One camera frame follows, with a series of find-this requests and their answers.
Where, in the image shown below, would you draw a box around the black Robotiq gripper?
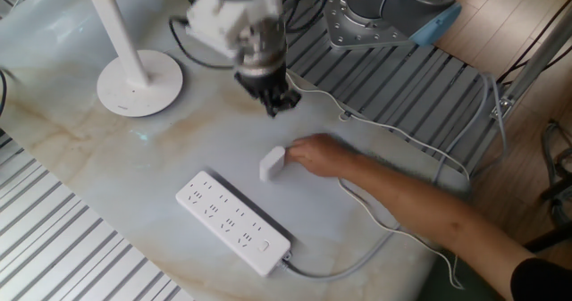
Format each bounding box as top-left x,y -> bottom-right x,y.
234,63 -> 303,118

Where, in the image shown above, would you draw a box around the white power adapter plug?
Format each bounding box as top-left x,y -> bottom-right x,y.
258,146 -> 287,182

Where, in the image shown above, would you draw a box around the thin white lamp cord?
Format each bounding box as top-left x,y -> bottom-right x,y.
285,71 -> 473,291

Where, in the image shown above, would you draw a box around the white power strip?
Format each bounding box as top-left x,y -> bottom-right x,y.
174,170 -> 292,278

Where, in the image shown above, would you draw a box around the person's right forearm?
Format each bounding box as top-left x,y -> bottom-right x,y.
341,153 -> 537,301

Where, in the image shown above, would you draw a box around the white lamp base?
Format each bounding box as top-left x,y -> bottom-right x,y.
82,0 -> 184,118

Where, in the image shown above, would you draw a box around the person's right hand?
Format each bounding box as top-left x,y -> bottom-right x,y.
285,133 -> 358,179

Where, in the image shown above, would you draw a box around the marble pattern table mat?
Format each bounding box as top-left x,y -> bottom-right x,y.
0,0 -> 473,301

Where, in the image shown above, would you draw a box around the green trousers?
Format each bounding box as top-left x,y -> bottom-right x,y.
417,247 -> 492,301

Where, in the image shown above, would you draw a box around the black chair base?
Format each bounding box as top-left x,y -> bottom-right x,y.
525,120 -> 572,253

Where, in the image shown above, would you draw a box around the black shirt sleeve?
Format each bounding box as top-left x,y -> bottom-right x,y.
510,256 -> 572,301

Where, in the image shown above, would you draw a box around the thick black gripper cable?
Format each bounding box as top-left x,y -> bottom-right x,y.
281,0 -> 334,34

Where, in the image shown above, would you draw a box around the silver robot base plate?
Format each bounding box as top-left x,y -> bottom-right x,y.
322,0 -> 430,50

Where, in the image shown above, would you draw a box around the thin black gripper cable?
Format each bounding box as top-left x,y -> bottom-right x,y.
168,17 -> 236,70

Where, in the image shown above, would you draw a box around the grey power strip cable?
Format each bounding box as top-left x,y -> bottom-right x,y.
281,72 -> 509,282

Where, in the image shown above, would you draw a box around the aluminium profile post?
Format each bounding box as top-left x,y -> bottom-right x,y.
489,5 -> 572,121

